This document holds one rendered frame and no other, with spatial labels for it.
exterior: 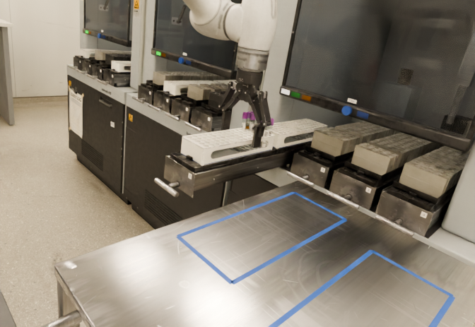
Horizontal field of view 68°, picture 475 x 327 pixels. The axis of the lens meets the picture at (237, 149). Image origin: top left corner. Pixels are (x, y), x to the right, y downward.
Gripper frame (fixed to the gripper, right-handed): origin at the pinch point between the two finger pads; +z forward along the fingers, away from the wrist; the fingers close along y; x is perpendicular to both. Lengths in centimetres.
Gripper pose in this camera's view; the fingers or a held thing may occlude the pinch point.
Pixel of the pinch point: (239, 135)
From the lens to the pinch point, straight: 107.2
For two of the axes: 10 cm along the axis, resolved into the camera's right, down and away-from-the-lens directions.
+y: 6.9, 3.4, -6.4
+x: 7.1, -1.4, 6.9
